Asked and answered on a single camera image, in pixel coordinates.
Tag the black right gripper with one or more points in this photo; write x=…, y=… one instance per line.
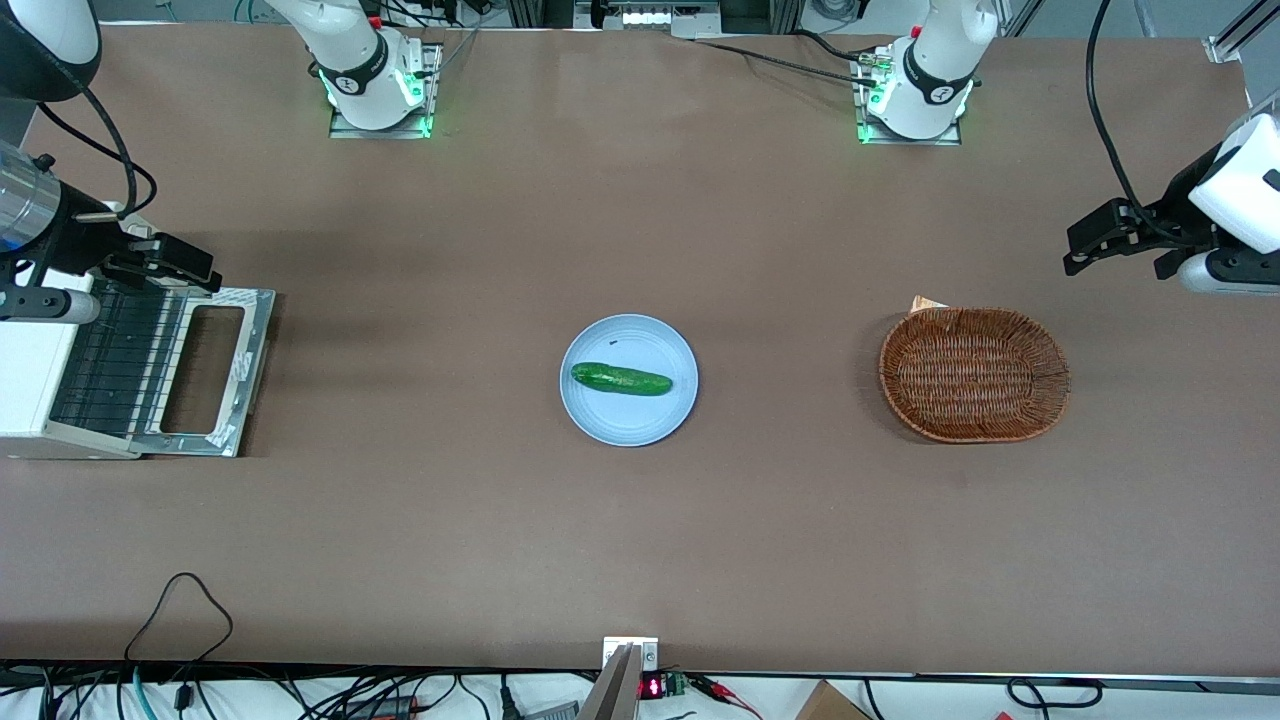
x=68, y=232

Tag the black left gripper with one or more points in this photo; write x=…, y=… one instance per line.
x=1178, y=212

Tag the glass oven door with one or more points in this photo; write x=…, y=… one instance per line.
x=225, y=296

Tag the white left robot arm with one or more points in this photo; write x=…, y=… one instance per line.
x=935, y=90

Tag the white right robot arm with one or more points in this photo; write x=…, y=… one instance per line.
x=360, y=70

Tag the white toaster oven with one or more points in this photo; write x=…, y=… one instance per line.
x=30, y=380

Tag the brown oval wicker basket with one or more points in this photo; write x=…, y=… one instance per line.
x=975, y=375

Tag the orange paper tag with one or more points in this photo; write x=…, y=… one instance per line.
x=925, y=303

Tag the green cucumber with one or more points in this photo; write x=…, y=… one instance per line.
x=620, y=379

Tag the light blue round plate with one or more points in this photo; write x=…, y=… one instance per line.
x=630, y=420

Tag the white power strip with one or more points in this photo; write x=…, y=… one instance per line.
x=645, y=15

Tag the brown cardboard piece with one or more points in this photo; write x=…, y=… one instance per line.
x=830, y=705

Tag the red clip lead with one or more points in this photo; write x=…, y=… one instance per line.
x=720, y=688

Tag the red digit display module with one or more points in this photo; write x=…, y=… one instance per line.
x=652, y=688

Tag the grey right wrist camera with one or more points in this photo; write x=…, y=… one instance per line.
x=70, y=305

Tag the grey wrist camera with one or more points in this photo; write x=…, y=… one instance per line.
x=70, y=305
x=1230, y=275

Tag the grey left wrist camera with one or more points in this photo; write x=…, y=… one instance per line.
x=1230, y=275

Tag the aluminium frame profile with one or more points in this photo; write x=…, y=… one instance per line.
x=1235, y=35

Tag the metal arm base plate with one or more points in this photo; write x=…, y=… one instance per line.
x=910, y=142
x=434, y=70

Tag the silver camera mount bracket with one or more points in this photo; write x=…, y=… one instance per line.
x=650, y=655

